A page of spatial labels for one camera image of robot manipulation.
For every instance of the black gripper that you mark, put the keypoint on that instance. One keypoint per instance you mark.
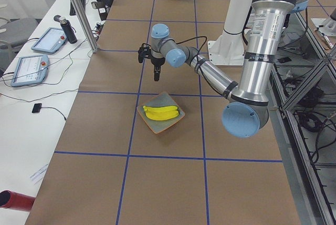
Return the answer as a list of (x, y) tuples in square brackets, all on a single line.
[(157, 62)]

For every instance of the yellow banana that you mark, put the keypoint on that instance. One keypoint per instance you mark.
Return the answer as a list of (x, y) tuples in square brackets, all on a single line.
[(159, 109), (162, 116)]

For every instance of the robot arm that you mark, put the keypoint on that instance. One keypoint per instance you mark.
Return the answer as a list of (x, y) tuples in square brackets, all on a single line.
[(244, 86)]

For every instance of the grey square plate orange rim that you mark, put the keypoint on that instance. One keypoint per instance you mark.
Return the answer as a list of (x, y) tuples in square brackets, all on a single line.
[(161, 100)]

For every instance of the black water bottle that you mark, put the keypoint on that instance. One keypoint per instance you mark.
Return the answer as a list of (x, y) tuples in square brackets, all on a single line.
[(66, 27)]

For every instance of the far teach pendant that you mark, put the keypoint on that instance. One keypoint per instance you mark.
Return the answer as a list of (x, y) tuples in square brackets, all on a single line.
[(50, 42)]

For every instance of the teach pendant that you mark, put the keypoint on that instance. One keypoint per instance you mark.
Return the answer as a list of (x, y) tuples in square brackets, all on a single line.
[(30, 70), (50, 42)]

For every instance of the small black box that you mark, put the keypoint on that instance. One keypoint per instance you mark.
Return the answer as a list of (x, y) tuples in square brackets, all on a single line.
[(36, 108)]

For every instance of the near teach pendant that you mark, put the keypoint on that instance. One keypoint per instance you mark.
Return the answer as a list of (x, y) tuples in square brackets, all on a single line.
[(30, 70)]

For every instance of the red cylinder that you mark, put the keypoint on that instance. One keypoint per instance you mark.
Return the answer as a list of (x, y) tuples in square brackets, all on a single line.
[(16, 201)]

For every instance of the white camera post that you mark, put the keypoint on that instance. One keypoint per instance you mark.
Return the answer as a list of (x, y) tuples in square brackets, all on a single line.
[(228, 49)]

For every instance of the aluminium frame post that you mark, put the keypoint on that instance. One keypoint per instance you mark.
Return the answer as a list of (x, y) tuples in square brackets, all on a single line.
[(81, 14)]

